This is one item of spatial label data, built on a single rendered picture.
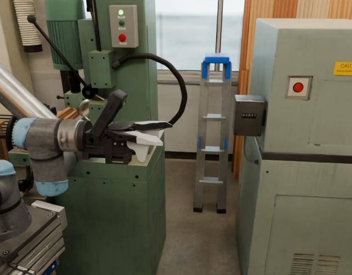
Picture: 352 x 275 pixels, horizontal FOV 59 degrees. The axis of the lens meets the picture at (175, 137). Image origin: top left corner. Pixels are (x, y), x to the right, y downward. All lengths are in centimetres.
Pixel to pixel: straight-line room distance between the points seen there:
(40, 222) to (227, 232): 147
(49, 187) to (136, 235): 96
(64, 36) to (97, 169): 62
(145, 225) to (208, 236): 74
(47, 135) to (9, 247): 48
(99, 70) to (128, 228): 81
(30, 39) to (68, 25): 151
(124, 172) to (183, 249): 87
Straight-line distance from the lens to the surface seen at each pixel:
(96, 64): 139
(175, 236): 227
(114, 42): 137
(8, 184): 108
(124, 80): 145
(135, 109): 147
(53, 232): 129
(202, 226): 236
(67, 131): 73
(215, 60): 212
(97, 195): 163
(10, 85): 92
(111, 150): 70
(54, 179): 80
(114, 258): 187
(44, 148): 76
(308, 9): 278
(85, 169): 157
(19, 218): 114
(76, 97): 165
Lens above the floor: 151
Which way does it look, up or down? 24 degrees down
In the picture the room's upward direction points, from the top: straight up
